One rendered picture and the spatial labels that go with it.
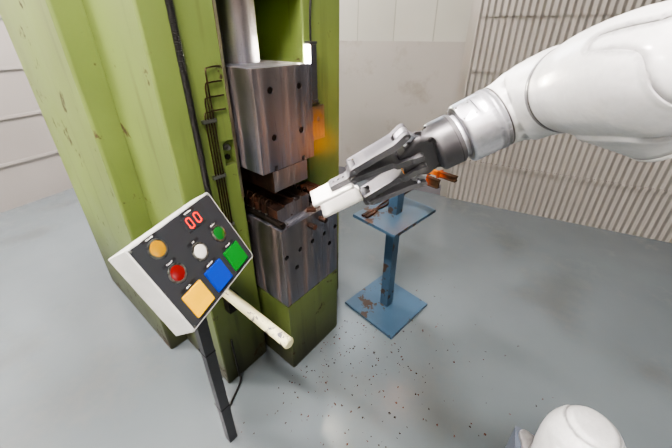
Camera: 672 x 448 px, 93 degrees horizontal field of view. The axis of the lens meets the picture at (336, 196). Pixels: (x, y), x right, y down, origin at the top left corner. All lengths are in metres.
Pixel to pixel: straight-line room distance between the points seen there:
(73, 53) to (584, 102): 1.53
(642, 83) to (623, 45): 0.04
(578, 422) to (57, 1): 1.96
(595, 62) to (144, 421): 2.09
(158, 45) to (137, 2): 0.12
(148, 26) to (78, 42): 0.45
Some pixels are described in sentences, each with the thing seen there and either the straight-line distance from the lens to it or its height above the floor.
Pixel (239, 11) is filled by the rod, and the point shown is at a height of 1.75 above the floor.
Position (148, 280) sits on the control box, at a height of 1.12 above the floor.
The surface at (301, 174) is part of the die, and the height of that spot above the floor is 1.10.
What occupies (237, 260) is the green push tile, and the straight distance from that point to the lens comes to 1.13.
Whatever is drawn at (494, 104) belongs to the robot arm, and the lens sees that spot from 0.48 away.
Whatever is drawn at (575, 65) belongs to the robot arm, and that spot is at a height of 1.65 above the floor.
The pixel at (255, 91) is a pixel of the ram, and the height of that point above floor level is 1.49.
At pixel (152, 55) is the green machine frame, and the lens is 1.20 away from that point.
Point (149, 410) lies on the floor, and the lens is 2.12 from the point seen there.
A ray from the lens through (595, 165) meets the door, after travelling 3.71.
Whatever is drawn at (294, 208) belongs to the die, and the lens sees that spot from 1.49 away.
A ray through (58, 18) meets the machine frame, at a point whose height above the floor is 1.72.
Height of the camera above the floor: 1.68
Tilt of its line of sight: 27 degrees down
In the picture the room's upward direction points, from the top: straight up
